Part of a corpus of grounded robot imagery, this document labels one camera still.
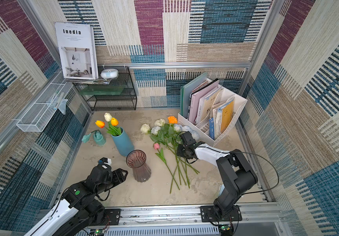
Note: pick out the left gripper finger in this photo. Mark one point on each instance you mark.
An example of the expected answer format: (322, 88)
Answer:
(121, 175)
(114, 184)

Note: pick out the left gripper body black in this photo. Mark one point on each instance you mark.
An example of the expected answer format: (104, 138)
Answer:
(100, 188)

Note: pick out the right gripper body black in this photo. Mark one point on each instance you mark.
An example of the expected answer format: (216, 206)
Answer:
(183, 150)

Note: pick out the blue cylindrical vase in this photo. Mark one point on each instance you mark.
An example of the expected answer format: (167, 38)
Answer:
(123, 143)

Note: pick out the orange rose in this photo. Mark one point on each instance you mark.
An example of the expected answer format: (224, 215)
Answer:
(172, 120)

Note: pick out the yellow orange tulip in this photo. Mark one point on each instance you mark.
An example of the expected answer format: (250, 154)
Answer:
(114, 123)

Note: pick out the orange red tulip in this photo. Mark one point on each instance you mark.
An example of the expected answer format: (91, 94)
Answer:
(102, 124)

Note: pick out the white tulip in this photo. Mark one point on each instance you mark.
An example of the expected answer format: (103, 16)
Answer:
(108, 118)

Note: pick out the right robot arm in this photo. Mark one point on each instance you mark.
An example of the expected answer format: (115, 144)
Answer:
(236, 172)

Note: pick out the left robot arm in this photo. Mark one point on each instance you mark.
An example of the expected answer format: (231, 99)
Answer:
(80, 205)

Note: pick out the white file organizer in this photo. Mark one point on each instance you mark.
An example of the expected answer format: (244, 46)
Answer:
(205, 128)

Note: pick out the pink tulip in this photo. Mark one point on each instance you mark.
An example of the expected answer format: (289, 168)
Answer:
(160, 154)

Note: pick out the teal small watering can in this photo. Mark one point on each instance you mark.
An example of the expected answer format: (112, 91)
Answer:
(97, 137)

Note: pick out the orange yellow booklet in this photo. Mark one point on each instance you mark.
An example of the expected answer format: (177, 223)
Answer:
(223, 116)

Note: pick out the pink book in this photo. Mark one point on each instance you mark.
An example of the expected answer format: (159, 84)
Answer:
(202, 100)

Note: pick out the small light blue object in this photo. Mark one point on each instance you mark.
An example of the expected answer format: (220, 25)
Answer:
(221, 189)

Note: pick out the green folder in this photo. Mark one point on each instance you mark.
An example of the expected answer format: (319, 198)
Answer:
(185, 93)

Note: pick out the green glass shelf plate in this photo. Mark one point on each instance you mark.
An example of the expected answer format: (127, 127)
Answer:
(102, 90)

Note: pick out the white round device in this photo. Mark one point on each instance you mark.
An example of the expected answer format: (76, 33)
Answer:
(109, 73)

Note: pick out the Inedia magazine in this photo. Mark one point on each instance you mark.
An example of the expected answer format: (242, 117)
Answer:
(77, 51)

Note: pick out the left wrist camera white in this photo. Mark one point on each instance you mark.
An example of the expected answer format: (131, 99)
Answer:
(105, 161)

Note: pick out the black wire shelf rack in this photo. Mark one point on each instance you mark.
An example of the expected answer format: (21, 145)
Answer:
(110, 95)

